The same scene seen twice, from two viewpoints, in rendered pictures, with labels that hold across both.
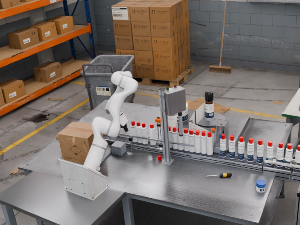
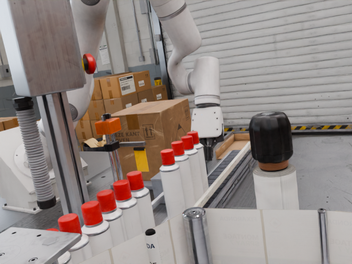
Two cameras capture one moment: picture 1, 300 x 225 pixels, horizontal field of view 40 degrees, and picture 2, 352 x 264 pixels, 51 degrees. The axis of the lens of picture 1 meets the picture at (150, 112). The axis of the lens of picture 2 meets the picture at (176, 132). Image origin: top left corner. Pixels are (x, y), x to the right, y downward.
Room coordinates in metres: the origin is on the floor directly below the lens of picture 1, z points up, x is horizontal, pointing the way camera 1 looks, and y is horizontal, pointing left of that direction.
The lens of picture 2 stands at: (3.23, -0.91, 1.32)
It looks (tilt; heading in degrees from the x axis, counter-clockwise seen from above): 12 degrees down; 89
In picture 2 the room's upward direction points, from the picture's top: 9 degrees counter-clockwise
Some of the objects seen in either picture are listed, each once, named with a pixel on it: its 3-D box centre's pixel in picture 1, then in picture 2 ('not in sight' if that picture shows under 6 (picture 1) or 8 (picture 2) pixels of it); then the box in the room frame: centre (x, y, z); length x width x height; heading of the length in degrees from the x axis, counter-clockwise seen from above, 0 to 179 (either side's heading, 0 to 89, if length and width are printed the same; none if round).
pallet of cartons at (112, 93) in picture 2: not in sight; (124, 116); (2.68, 4.21, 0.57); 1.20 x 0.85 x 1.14; 58
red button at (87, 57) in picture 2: not in sight; (86, 64); (3.10, -0.21, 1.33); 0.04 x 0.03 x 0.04; 117
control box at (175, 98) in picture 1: (173, 100); (39, 40); (3.02, -0.20, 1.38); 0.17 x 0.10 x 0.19; 117
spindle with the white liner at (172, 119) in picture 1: (172, 117); (275, 184); (3.43, -0.20, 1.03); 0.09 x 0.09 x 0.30
